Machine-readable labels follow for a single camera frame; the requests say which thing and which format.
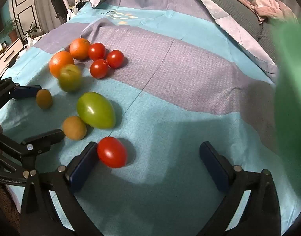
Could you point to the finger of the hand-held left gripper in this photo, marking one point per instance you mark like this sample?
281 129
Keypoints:
46 137
27 92

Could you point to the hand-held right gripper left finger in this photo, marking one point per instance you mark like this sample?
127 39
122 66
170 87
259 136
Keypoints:
81 168

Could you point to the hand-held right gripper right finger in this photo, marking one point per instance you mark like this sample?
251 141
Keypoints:
214 169

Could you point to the oval red tomato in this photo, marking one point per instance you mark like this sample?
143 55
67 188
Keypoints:
112 152

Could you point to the yellow cherry tomato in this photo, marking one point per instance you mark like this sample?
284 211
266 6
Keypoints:
70 78
96 110

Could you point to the round red tomato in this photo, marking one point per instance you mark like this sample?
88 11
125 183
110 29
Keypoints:
97 51
115 59
99 68

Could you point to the green bowl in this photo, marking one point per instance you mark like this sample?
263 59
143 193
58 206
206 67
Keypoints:
290 91

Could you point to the brown fuzzy cloth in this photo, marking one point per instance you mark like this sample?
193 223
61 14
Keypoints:
3 201

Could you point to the white cabinet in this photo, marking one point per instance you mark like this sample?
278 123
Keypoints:
5 56

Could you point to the orange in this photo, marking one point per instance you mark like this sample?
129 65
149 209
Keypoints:
59 61
79 48

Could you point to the potted plant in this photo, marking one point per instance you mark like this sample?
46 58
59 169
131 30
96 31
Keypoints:
9 28
30 30

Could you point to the black device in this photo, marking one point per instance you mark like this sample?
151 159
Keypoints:
59 3

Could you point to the blue and purple blanket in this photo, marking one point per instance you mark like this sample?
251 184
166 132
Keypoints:
177 78

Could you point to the grey sofa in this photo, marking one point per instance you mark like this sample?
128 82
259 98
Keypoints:
239 14

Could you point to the pink cloth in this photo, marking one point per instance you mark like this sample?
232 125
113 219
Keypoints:
266 7

